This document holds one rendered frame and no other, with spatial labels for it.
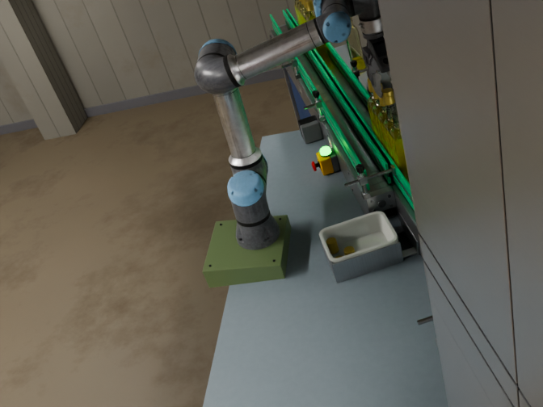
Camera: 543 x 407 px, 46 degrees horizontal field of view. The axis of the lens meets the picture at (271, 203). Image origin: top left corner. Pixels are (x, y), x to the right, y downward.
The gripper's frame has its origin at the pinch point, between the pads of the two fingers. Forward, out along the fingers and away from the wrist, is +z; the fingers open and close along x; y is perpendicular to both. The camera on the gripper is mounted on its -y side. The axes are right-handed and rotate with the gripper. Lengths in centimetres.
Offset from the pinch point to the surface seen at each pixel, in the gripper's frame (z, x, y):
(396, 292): 44, 19, -39
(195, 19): 57, 47, 320
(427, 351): 43, 20, -63
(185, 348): 119, 103, 47
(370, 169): 30.5, 8.4, 8.1
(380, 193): 30.0, 10.3, -7.9
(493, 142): -58, 26, -124
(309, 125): 35, 18, 60
